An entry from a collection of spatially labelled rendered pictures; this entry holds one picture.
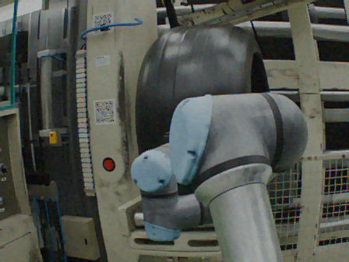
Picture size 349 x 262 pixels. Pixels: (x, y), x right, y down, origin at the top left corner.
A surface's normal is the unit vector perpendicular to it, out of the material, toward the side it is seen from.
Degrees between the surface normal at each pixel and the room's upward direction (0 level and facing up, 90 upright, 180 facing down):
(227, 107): 41
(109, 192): 90
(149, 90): 70
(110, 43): 90
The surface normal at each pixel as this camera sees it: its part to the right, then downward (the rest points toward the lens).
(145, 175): -0.31, 0.12
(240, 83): 0.41, -0.24
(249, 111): 0.21, -0.57
